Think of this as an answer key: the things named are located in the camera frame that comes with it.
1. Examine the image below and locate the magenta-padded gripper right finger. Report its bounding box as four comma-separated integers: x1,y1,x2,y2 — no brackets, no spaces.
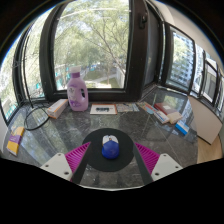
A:
132,142,184,186

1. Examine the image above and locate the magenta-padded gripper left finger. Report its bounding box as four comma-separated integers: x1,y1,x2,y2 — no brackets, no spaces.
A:
39,142,93,185

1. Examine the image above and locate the blue and white computer mouse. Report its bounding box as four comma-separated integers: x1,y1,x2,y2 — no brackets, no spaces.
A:
101,134,120,160

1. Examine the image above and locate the round black mouse pad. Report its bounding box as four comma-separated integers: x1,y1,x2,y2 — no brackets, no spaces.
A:
81,128,135,173

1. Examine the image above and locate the blue and white box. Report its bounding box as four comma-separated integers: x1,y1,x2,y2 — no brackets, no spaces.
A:
174,119,190,136

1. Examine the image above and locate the tan box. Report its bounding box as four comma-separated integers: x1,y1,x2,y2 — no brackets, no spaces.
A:
168,111,184,125

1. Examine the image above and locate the teal and orange booklet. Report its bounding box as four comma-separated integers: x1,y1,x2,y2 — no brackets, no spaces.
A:
138,101,158,115

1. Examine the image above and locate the white and orange carton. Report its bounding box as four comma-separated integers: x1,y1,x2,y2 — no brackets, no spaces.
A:
46,98,69,120

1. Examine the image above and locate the colourful printed leaflet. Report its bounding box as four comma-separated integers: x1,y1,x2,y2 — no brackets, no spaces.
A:
115,102,140,113

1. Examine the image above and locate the white card with orange border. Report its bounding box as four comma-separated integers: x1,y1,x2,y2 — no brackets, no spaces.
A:
89,103,118,116

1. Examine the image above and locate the yellow and purple box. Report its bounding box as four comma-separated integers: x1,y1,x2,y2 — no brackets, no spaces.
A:
6,125,26,157

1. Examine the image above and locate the purple detergent bottle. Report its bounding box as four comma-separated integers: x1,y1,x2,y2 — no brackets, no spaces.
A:
66,65,89,112

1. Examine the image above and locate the black cable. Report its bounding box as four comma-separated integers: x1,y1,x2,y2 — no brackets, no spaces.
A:
23,103,51,132

